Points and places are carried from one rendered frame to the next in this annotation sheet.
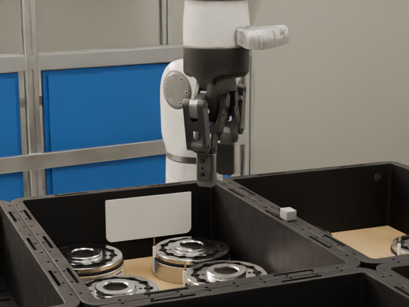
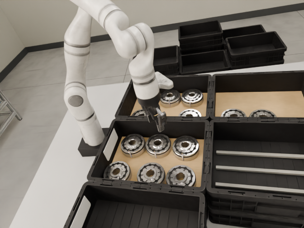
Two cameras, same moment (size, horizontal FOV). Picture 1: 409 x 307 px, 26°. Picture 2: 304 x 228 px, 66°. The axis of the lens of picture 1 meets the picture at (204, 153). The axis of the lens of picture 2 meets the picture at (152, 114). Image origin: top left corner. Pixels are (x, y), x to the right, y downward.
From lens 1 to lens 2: 0.79 m
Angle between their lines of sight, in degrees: 49
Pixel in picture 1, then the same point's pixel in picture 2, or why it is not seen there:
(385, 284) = (224, 121)
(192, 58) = (150, 101)
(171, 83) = (73, 99)
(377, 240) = not seen: hidden behind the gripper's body
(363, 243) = not seen: hidden behind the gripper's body
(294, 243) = (174, 124)
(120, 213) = (106, 151)
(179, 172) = (87, 122)
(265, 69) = not seen: outside the picture
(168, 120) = (76, 111)
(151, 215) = (111, 143)
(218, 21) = (155, 86)
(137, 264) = (119, 159)
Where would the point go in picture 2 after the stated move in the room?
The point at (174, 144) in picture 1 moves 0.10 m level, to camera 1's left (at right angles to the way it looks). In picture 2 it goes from (82, 116) to (64, 132)
